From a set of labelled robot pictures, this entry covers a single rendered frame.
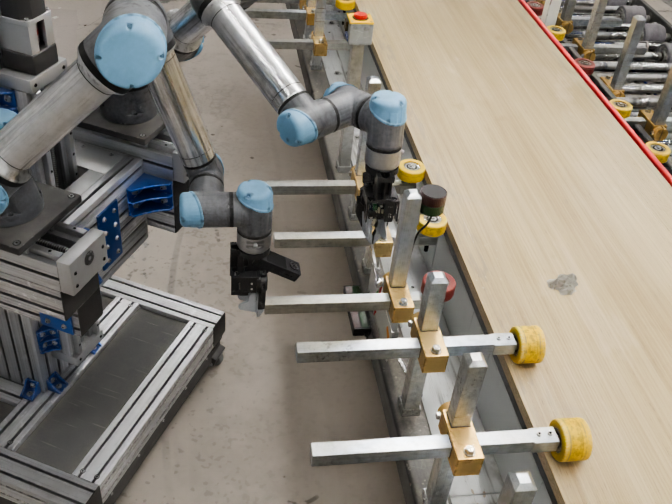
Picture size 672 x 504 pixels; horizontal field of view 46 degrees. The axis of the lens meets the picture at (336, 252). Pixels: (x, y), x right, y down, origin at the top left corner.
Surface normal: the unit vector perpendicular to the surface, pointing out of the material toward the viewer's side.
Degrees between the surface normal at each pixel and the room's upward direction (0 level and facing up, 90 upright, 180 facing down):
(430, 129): 0
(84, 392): 0
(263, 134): 0
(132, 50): 85
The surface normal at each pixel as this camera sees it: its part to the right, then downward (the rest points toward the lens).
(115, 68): 0.27, 0.52
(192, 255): 0.09, -0.77
